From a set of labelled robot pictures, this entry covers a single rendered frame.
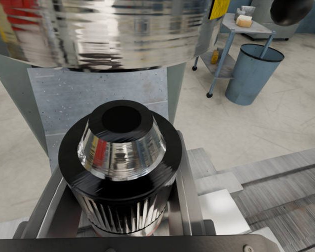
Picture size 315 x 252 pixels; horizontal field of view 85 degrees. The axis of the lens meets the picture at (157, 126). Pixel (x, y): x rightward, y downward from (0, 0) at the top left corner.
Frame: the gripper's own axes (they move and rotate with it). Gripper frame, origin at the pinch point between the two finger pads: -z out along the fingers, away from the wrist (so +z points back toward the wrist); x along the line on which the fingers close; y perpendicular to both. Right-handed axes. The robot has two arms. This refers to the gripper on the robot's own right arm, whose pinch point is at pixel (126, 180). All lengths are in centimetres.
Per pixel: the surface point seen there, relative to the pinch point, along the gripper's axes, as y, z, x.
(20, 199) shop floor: 121, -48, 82
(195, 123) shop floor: 120, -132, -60
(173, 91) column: 20.8, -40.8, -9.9
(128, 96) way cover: 18.2, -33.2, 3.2
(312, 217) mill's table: 26.9, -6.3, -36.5
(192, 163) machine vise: 19.9, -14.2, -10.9
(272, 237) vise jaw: 16.0, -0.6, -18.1
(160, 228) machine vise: 20.0, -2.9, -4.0
